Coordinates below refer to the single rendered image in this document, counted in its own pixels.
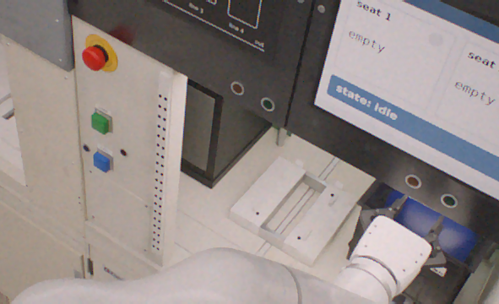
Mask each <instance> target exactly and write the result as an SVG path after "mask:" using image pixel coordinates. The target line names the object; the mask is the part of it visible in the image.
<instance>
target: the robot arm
mask: <svg viewBox="0 0 499 304"><path fill-rule="evenodd" d="M407 198H408V196H407V195H404V196H403V197H402V198H401V199H399V198H397V199H396V200H395V202H394V203H393V205H391V206H387V208H386V209H375V210H362V211H361V213H360V220H361V224H362V227H363V230H364V233H365V234H364V235H363V237H362V238H361V239H360V241H359V243H358V245H357V247H356V248H355V250H354V251H353V253H352V255H351V258H350V261H349V263H348V264H347V266H346V268H345V267H342V268H341V269H340V271H339V275H338V276H337V277H336V279H335V280H334V282H333V283H332V284H331V283H329V282H327V281H325V280H324V279H322V278H318V277H317V276H315V275H312V274H309V273H307V272H305V271H302V270H299V269H296V268H292V267H290V266H287V265H284V264H282V263H277V262H275V261H272V260H268V259H266V258H261V257H259V256H258V255H256V254H253V253H250V252H245V251H242V250H239V249H235V248H232V247H214V248H210V249H206V250H203V251H201V252H196V253H194V254H193V255H191V257H189V258H186V259H184V260H183V261H181V262H180V263H177V264H175V265H172V266H170V267H169V268H167V269H164V270H162V271H160V272H158V273H156V274H152V275H148V276H144V277H141V278H136V279H130V280H92V279H81V278H54V279H48V280H42V281H40V283H38V284H35V285H32V286H31V287H29V288H27V289H25V290H23V291H21V292H20V293H19V294H18V295H17V296H16V297H15V298H14V299H13V300H12V301H11V302H10V303H9V304H388V303H389V302H390V301H391V300H392V299H393V298H394V297H395V296H397V295H398V294H400V293H401V292H402V291H403V290H404V289H405V288H406V287H407V286H408V285H409V284H410V283H411V280H412V279H413V278H414V277H415V276H416V275H417V274H418V273H419V272H420V271H421V270H422V269H435V268H443V267H444V266H445V264H446V262H447V261H446V259H445V256H444V254H443V252H442V247H440V244H439V242H438V240H437V238H438V236H439V234H440V233H442V230H443V228H444V226H445V225H443V224H442V222H443V220H444V218H445V217H444V216H442V215H440V216H439V218H438V219H437V221H436V222H435V224H434V225H433V227H432V228H431V229H430V231H429V234H428V236H426V237H424V238H420V237H418V236H416V235H415V234H413V233H411V232H410V231H409V230H407V229H406V228H404V227H403V226H401V225H400V224H398V223H396V222H394V221H393V220H395V218H396V217H397V216H398V214H399V213H400V211H401V210H402V209H403V208H404V205H405V202H406V200H407ZM372 219H374V221H373V222H372V221H371V220H372ZM430 252H431V255H432V256H433V257H434V258H428V256H429V254H430Z"/></svg>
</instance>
